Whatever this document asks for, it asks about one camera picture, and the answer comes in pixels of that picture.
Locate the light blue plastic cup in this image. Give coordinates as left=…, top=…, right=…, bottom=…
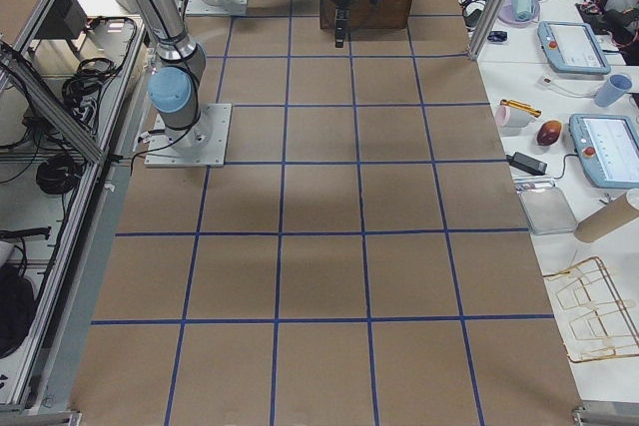
left=594, top=74, right=632, bottom=108

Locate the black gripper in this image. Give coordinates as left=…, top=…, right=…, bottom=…
left=330, top=0, right=357, bottom=48

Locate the gold wire rack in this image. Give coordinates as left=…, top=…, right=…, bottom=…
left=543, top=256, right=638, bottom=364

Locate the teach pendant tablet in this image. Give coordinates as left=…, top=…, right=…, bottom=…
left=537, top=21, right=611, bottom=75
left=568, top=114, right=638, bottom=189

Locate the lower teach pendant tablet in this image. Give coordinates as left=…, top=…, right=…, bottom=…
left=568, top=114, right=638, bottom=189

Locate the teal box on plate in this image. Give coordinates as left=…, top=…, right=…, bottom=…
left=510, top=0, right=534, bottom=22

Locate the pink mug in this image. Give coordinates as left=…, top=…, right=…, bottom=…
left=494, top=105, right=534, bottom=129

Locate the red mango fruit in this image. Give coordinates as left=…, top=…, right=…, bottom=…
left=536, top=120, right=562, bottom=147

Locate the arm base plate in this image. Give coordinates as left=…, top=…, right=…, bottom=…
left=144, top=104, right=232, bottom=168

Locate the upper teach pendant tablet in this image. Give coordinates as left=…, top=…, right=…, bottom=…
left=537, top=21, right=611, bottom=75

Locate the cardboard tube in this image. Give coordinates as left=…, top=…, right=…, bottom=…
left=574, top=189, right=638, bottom=242

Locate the purple plate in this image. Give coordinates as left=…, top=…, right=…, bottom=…
left=498, top=0, right=540, bottom=26

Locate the black power adapter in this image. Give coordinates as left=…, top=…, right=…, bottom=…
left=506, top=152, right=547, bottom=176

